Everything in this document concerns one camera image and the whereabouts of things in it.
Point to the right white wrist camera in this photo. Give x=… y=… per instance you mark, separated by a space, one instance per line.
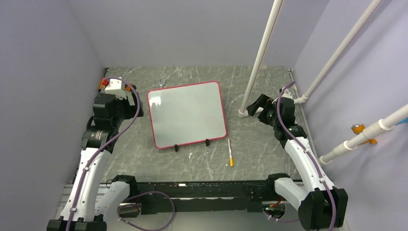
x=286 y=94

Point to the white marker pen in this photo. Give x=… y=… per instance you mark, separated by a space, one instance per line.
x=230 y=150

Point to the white PVC pipe right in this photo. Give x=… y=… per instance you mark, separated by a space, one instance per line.
x=380 y=127

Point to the white PVC pipe frame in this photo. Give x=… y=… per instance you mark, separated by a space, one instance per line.
x=288 y=29

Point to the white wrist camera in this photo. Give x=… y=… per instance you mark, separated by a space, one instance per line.
x=115 y=87
x=286 y=94

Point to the silver wrench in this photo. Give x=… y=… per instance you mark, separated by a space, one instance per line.
x=161 y=83

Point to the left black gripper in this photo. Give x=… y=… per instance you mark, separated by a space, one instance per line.
x=131 y=109

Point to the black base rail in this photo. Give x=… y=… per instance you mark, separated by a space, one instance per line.
x=148 y=198

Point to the orange tool at edge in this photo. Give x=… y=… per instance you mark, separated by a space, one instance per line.
x=103 y=84

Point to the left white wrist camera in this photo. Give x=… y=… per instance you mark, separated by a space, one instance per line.
x=115 y=87

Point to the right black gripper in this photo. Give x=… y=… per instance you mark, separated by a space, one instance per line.
x=265 y=102

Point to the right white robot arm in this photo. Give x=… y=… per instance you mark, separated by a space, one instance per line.
x=319 y=203

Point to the yellow marker cap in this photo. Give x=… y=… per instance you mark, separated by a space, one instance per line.
x=231 y=162

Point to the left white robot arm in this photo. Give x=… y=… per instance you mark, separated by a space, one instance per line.
x=82 y=211

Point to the red-framed whiteboard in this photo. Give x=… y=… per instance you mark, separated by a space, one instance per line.
x=187 y=114

